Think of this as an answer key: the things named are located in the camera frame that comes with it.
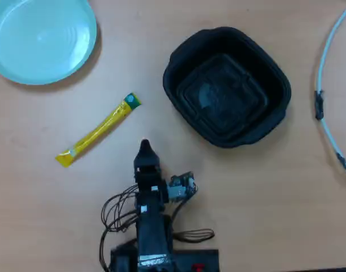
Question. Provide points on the black tape wrap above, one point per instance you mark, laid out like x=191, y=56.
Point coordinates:
x=342, y=161
x=319, y=105

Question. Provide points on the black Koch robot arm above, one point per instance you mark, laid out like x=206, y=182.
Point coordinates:
x=152, y=235

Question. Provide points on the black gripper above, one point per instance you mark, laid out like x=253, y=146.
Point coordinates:
x=149, y=184

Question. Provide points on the light blue round plate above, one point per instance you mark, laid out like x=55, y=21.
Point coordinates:
x=39, y=39

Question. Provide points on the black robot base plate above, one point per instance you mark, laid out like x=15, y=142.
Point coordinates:
x=195, y=260

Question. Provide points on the small wrist camera board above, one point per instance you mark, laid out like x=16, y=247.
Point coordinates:
x=182, y=187

